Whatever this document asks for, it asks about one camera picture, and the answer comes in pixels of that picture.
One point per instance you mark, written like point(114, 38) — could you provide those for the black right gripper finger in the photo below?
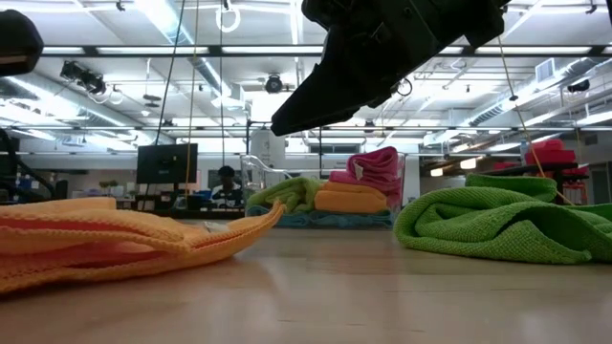
point(344, 81)

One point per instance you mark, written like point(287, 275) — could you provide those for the orange microfiber towel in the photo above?
point(119, 239)
point(349, 200)

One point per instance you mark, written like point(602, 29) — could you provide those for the clear plastic bin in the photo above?
point(253, 165)

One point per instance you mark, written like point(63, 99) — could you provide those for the green microfiber towel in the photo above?
point(287, 193)
point(502, 224)

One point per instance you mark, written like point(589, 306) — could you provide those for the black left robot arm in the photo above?
point(9, 177)

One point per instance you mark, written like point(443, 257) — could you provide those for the white ceiling vent unit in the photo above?
point(547, 70)

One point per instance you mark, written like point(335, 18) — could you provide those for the person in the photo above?
point(227, 184)

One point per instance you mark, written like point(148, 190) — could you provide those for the background work desk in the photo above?
point(86, 193)

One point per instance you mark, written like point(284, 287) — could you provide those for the black ceiling dome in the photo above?
point(578, 86)

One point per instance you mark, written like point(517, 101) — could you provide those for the black monitor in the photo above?
point(167, 162)

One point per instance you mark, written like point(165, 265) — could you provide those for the black background table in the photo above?
point(526, 169)

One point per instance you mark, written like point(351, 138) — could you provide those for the red object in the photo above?
point(550, 155)

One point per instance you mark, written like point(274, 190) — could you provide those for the black overhead frame beam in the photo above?
point(215, 50)

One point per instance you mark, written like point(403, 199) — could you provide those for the silver ceiling air duct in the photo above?
point(162, 21)

